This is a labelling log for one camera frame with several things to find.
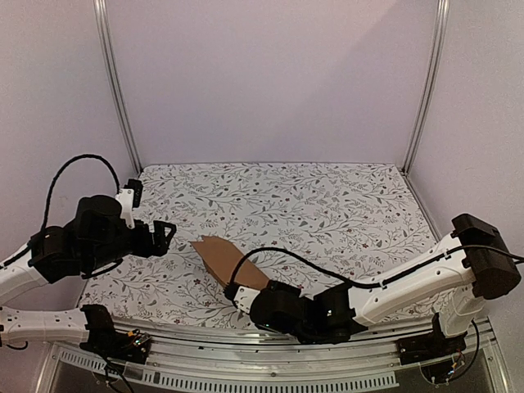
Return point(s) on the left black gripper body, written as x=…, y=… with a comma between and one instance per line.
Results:
x=106, y=253

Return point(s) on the brown cardboard paper box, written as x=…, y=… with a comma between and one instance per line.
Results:
x=220, y=257

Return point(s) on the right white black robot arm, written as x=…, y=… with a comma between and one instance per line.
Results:
x=472, y=260

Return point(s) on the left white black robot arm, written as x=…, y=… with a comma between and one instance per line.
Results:
x=46, y=259

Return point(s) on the floral patterned table mat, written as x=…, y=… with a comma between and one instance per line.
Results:
x=295, y=219

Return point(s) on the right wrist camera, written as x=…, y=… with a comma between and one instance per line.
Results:
x=241, y=297

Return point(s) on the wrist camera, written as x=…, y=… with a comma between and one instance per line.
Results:
x=129, y=198
x=241, y=297

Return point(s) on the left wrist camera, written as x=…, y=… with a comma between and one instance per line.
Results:
x=129, y=198

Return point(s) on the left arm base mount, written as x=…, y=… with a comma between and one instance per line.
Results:
x=132, y=346

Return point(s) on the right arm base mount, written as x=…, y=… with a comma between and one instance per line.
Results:
x=428, y=346

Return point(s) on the aluminium front rail frame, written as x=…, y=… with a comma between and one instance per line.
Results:
x=207, y=359

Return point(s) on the left aluminium corner post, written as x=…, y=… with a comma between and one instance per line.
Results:
x=108, y=55

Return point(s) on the aluminium corner post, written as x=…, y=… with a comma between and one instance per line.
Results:
x=108, y=55
x=437, y=44

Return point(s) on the right aluminium corner post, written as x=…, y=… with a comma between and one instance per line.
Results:
x=437, y=44

